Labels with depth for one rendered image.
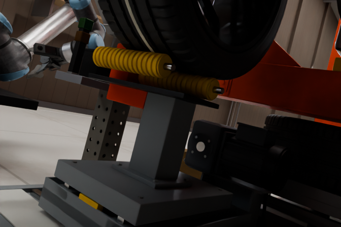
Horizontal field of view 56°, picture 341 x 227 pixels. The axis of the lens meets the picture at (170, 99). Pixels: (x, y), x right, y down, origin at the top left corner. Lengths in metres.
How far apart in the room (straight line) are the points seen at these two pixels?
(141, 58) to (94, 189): 0.32
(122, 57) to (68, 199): 0.36
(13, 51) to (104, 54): 0.88
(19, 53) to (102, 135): 0.64
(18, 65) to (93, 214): 1.10
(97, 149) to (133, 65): 0.62
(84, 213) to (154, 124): 0.27
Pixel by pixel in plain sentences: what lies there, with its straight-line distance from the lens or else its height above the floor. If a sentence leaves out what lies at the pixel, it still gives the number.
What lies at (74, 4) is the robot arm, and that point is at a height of 0.75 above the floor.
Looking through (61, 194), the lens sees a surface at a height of 0.15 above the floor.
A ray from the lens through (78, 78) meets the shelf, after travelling 1.17.
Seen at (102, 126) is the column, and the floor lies 0.28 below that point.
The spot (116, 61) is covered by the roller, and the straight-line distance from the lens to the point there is 0.83.
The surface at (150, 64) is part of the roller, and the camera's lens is 0.75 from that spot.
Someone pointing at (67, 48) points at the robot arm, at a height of 0.56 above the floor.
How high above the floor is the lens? 0.42
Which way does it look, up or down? 1 degrees up
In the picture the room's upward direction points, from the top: 14 degrees clockwise
